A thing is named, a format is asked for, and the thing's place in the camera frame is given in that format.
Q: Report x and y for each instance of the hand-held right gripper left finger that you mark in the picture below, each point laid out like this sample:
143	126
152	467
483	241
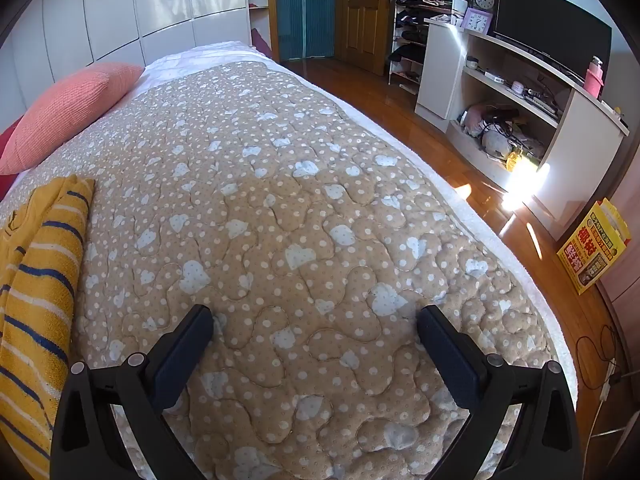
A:
181	355

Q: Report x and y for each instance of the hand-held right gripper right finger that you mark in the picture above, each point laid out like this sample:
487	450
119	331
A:
449	355

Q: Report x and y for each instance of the yellow striped sweater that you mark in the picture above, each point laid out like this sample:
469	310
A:
35	310

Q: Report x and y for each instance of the shoe rack with clothes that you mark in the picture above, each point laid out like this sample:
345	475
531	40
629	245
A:
417	25

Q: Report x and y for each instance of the white power strip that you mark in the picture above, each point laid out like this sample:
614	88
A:
607	382

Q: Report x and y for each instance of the beige dotted quilted blanket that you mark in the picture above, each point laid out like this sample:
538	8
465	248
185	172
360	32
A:
280	220

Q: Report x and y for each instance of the yellow printed cardboard box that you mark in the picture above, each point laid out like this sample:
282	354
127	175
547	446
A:
595	250

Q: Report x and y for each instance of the clutter of bags on shelf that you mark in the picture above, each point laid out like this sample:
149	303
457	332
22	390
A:
500	130

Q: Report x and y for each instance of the white tv cabinet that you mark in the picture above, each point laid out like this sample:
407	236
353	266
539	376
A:
515	115

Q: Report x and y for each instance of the pink knitted cushion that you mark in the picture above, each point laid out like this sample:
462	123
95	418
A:
70	110

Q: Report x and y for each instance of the red pillow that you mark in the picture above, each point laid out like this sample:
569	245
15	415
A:
7	140

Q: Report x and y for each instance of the white router box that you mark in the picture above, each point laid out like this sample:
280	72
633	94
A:
495	78

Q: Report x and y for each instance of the pink water bottle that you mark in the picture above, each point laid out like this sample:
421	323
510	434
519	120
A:
594	77

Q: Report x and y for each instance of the purple square clock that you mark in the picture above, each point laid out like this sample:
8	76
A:
476	20

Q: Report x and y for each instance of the black television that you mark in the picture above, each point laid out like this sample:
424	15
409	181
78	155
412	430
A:
550	30

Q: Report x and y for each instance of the white glossy wardrobe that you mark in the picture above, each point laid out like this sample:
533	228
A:
125	5

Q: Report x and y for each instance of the wooden door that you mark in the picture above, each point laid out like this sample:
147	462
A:
364	10

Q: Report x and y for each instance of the teal folding curtain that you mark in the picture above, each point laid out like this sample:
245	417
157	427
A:
304	5

